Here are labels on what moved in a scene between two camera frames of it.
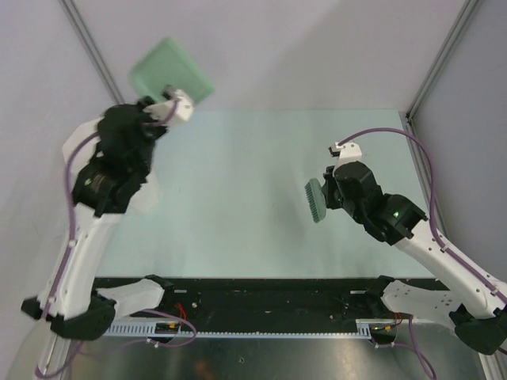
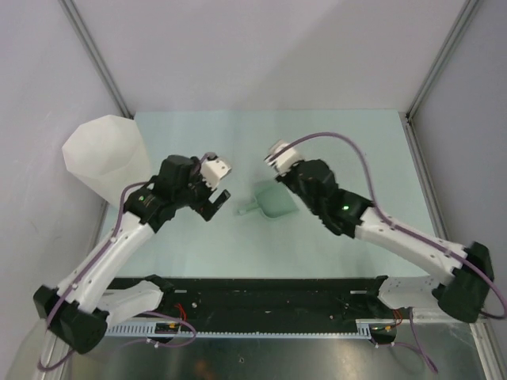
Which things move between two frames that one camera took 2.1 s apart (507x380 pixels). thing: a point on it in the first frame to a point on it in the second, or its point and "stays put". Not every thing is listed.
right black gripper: (327, 188) to (284, 179)
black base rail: (243, 299) stays put
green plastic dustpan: (165, 63) to (274, 199)
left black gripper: (163, 127) to (207, 210)
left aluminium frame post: (71, 9) stays put
